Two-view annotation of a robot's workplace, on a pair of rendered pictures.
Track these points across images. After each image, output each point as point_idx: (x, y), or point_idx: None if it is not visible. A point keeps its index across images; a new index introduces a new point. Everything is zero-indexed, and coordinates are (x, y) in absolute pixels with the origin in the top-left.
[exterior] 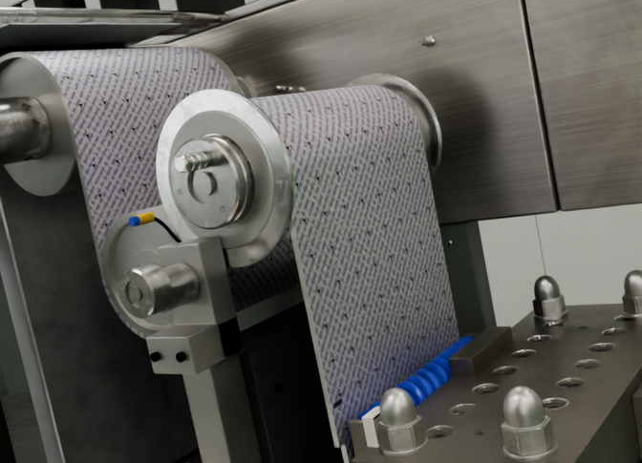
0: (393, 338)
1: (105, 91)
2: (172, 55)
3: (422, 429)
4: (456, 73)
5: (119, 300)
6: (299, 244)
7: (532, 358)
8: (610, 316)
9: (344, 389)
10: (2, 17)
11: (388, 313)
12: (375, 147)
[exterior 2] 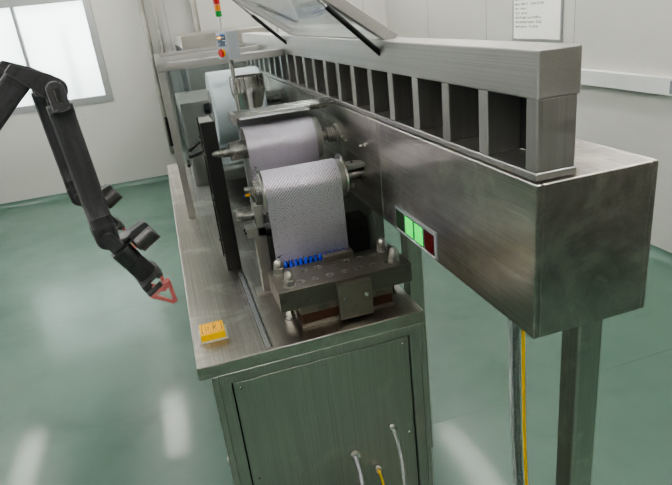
0: (309, 243)
1: (262, 144)
2: (296, 126)
3: (281, 271)
4: (369, 159)
5: None
6: (270, 216)
7: (343, 263)
8: (387, 258)
9: (282, 254)
10: (239, 117)
11: (308, 236)
12: (312, 188)
